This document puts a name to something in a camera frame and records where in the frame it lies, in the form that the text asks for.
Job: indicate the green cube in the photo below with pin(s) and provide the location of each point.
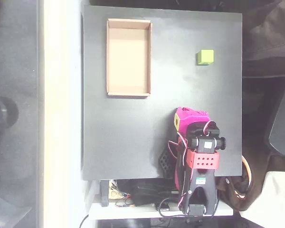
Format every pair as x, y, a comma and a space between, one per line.
205, 57

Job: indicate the white shelf board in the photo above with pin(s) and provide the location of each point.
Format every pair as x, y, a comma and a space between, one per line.
133, 211

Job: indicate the small wooden piece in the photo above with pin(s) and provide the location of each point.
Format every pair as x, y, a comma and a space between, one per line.
114, 194

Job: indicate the brown bag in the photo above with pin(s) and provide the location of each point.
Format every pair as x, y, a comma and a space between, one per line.
230, 192

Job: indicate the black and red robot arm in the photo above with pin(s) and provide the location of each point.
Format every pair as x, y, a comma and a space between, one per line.
205, 185

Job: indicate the cardboard box tray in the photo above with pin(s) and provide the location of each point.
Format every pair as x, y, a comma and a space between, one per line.
128, 57

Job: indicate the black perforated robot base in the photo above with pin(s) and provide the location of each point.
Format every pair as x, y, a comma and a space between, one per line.
165, 164

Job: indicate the magenta gripper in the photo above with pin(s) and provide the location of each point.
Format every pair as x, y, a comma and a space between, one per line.
189, 117

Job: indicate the small black controller board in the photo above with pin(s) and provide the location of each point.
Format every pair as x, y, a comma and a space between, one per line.
164, 207

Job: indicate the white cloth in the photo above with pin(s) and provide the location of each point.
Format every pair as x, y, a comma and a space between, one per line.
275, 199

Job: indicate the black office chair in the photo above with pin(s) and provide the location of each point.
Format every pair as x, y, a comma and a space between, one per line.
281, 128

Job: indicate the brown jacket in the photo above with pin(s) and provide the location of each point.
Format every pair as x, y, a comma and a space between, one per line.
270, 35

